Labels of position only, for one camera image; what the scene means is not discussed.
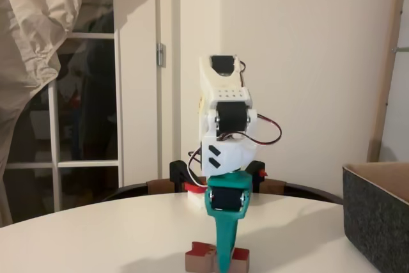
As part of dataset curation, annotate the white glazed door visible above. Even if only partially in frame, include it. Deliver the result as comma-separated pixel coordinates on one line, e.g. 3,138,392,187
3,0,125,222

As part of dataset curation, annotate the beige crumpled curtain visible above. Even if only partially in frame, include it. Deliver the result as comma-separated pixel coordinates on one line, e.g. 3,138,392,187
0,0,114,228

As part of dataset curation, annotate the red wooden block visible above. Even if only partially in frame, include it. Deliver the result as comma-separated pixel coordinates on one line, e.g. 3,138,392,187
184,241,251,273

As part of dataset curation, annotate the metal door hinge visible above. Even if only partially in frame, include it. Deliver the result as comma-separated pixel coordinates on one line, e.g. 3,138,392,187
155,42,167,68

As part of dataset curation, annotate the red white black servo cable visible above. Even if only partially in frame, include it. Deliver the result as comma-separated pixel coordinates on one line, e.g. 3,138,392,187
244,113,283,146

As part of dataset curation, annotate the light wooden shelf frame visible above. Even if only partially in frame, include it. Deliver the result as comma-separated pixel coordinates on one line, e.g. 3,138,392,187
366,0,409,164

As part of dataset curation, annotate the dark grey felt bin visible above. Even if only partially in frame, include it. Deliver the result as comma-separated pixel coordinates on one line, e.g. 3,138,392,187
341,161,409,273

